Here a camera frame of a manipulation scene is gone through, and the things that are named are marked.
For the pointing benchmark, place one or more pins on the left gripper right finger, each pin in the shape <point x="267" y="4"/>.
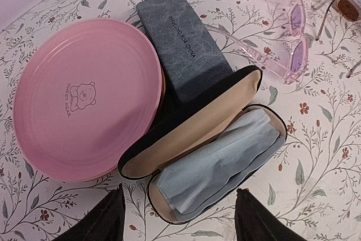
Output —
<point x="253" y="221"/>

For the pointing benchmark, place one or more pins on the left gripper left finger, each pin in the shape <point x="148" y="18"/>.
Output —
<point x="104" y="222"/>

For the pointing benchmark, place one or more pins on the light blue cleaning cloth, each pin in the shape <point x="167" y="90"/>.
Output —
<point x="195" y="182"/>

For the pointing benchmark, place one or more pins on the black beige glasses case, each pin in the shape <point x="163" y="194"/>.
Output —
<point x="194" y="125"/>

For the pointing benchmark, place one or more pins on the pink clear sunglasses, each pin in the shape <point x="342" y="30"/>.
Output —
<point x="290" y="61"/>

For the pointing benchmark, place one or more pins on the brown sunglasses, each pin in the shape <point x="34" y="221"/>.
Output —
<point x="339" y="29"/>

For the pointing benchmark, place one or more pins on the pink round plate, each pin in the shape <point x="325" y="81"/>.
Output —
<point x="86" y="95"/>

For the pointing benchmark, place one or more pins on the grey marbled glasses case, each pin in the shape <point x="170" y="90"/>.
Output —
<point x="190" y="57"/>

